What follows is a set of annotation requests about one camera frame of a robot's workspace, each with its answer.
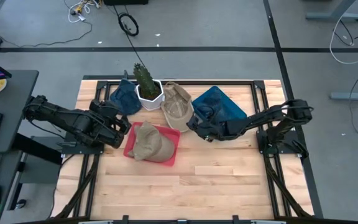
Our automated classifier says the dark blue baseball cap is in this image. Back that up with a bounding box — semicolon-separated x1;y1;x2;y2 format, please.
195;92;229;124
109;78;143;116

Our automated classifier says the white floor cable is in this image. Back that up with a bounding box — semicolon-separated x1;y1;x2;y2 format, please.
329;11;358;65

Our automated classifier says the beige baseball cap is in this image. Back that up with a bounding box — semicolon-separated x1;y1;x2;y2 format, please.
135;120;158;147
160;81;195;133
128;136;176;163

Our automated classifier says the black coiled cable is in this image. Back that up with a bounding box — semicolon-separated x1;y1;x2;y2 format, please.
112;4;147;69

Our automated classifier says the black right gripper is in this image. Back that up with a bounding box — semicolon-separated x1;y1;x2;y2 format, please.
186;113;231;143

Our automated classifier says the tall green cactus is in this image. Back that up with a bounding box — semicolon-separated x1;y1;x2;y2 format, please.
132;62;158;99

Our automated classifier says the white cable bundle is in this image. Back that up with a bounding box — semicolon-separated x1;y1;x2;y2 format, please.
63;0;103;24

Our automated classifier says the grey desk foot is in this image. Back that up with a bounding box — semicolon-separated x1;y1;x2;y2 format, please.
305;0;358;21
329;84;358;102

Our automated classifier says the blue plastic bin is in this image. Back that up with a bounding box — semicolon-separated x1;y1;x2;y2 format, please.
191;85;248;125

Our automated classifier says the white hexagonal plant pot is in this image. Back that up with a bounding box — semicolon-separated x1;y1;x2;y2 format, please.
135;79;165;111

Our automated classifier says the black floor cable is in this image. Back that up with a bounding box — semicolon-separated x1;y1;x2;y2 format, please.
0;14;93;58

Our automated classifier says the black box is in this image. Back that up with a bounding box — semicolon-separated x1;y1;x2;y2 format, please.
103;0;149;6

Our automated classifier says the black aluminium table frame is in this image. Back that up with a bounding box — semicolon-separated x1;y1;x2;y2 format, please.
50;74;315;218

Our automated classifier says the dark grey side desk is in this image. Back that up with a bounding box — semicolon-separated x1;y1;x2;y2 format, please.
0;69;40;224

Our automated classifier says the pink-red translucent plastic bin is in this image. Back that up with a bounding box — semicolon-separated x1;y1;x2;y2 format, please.
122;121;181;167

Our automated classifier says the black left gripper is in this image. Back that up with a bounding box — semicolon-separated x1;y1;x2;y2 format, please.
90;99;132;149

